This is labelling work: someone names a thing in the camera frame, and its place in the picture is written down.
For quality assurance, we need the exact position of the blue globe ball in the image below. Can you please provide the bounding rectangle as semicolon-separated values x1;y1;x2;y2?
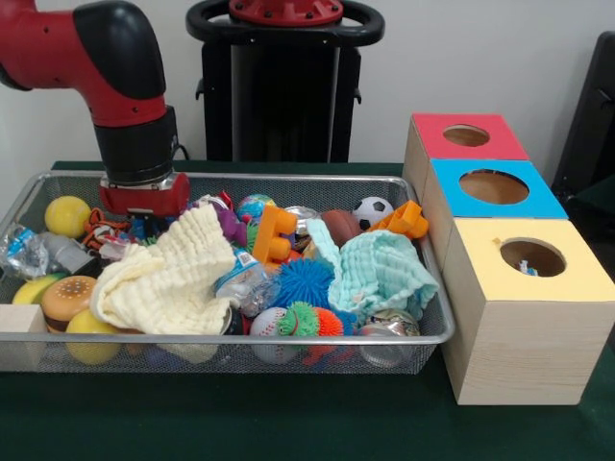
236;194;278;225

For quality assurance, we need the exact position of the purple spiky rubber ball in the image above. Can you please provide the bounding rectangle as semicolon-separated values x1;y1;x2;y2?
210;191;247;242

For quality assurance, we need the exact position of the mint green cloth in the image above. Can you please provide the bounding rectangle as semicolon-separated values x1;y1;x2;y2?
307;219;441;323

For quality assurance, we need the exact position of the yellow ball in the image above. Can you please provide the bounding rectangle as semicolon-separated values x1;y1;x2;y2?
64;308;121;365
44;195;92;240

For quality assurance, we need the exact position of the wide orange studded block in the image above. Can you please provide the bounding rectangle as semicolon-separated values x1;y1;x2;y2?
252;205;299;264

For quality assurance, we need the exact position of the cream yellow cloth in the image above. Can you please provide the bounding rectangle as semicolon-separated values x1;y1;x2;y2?
89;205;237;336

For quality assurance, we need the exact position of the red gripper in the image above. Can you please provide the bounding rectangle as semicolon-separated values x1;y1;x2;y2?
99;172;192;239

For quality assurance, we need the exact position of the dark green tablecloth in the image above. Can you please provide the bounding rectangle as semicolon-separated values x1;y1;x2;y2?
0;160;615;461
572;173;615;227

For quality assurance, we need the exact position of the colourful print cloth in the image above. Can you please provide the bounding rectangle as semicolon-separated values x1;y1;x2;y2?
98;239;141;261

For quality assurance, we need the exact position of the brown toy football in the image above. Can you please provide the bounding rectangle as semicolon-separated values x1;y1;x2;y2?
320;209;361;247

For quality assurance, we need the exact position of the silver mesh bin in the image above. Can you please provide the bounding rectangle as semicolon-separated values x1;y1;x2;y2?
0;171;456;376

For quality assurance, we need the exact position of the wooden box with three holes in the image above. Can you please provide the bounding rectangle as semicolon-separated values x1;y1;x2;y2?
402;112;615;406

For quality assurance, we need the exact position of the black and white soccer ball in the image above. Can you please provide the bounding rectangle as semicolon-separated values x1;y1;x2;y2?
353;196;395;231

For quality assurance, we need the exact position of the long orange toy block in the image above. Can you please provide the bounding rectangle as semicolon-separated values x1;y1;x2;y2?
369;200;431;240

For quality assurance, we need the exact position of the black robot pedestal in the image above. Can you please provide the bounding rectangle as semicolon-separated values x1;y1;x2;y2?
184;0;385;163

